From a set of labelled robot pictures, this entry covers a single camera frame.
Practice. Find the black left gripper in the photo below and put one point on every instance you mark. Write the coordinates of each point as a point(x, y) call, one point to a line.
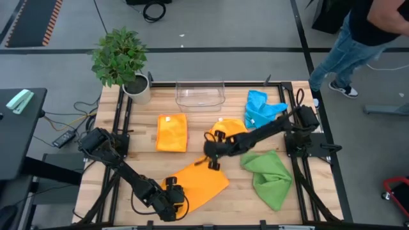
point(164, 206)

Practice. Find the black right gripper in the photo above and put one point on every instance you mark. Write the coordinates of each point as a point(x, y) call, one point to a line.
point(223, 147)

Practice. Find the green microfiber towel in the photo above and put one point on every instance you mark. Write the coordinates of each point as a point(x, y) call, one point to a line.
point(271, 182)

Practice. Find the blue microfiber towel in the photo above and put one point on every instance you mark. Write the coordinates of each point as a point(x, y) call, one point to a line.
point(260, 110)

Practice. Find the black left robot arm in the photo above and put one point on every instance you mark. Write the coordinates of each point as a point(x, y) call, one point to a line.
point(128, 174)

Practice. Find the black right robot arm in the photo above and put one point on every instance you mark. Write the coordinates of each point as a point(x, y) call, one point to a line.
point(274, 129)

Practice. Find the clear plastic bin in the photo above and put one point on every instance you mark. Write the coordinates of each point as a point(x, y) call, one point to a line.
point(199, 96)

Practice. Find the white plant pot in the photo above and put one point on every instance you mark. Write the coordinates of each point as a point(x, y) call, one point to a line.
point(140, 97)

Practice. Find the black power adapter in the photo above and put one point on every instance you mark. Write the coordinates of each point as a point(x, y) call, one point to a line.
point(64, 139)

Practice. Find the green leafy plant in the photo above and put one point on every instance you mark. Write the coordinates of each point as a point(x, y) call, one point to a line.
point(118, 57)

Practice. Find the black side desk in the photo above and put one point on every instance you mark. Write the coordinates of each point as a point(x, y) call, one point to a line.
point(16, 143)

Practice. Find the grey floor bar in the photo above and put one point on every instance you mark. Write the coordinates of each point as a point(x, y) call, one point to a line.
point(383, 109)

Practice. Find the black floor cabinet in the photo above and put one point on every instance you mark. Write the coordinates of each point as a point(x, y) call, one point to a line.
point(329, 19)

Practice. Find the red framed black cart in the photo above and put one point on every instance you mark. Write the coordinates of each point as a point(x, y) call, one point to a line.
point(399, 195)

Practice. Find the person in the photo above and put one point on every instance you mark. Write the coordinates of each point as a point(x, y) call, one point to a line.
point(358, 38)

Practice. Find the mint green stapler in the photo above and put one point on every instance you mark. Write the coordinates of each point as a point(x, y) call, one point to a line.
point(20, 100)

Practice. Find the black orange-edged floor mat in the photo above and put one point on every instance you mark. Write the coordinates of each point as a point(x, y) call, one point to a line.
point(32, 22)

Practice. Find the black metal table frame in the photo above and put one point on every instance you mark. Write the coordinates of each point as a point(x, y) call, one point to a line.
point(249, 84)

